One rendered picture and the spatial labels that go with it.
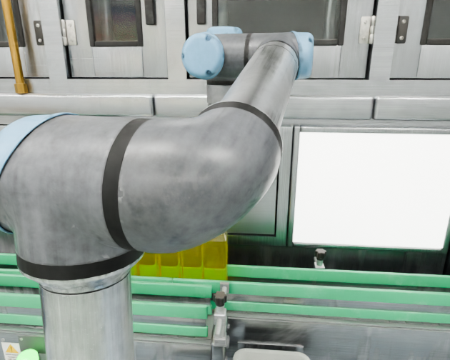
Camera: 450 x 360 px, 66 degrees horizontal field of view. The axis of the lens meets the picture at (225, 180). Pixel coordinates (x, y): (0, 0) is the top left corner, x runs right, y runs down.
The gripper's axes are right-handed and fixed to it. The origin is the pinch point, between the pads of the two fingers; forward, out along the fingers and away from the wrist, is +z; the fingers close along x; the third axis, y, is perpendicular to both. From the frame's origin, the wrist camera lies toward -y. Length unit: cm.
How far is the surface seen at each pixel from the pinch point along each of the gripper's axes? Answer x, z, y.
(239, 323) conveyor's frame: -6.5, 32.1, 6.6
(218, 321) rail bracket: -17.6, 22.1, 2.7
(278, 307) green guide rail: -4.7, 28.0, 15.9
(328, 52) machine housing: 16.8, -31.1, 26.4
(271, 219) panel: 12.3, 12.4, 14.2
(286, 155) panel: 11.8, -6.1, 17.0
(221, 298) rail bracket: -16.6, 17.3, 3.2
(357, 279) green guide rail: 2.7, 23.8, 36.1
